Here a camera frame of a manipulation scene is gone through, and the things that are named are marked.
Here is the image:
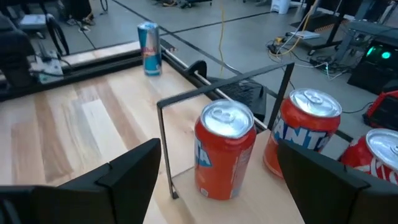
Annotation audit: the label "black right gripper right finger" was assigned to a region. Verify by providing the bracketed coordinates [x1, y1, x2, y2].
[277, 139, 398, 224]

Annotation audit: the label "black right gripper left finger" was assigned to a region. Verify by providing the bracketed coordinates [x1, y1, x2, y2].
[0, 138, 162, 224]

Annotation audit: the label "red Coca-Cola can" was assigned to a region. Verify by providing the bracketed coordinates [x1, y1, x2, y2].
[338, 128, 398, 186]

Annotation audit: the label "orange Fanta can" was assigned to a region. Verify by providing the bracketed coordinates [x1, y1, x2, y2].
[194, 99, 257, 201]
[262, 88, 343, 179]

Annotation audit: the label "red black equipment case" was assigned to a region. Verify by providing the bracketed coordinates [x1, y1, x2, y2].
[362, 90, 398, 131]

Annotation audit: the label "black computer green light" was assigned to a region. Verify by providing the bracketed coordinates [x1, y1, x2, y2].
[346, 21, 398, 94]

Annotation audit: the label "blue silver Red Bull can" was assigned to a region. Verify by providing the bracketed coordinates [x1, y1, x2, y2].
[137, 21, 163, 77]

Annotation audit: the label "white bin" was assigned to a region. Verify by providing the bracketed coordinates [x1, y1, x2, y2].
[269, 0, 292, 15]

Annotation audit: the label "wooden shelf black metal frame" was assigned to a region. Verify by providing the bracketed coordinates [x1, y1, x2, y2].
[156, 61, 354, 224]

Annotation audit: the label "tangled floor cables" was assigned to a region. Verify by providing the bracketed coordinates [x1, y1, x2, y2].
[267, 34, 349, 82]

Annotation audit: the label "black rounded bracket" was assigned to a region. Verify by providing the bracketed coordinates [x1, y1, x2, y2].
[185, 59, 208, 78]

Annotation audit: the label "yellow power cable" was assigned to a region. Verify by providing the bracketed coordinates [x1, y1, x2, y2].
[217, 0, 226, 77]

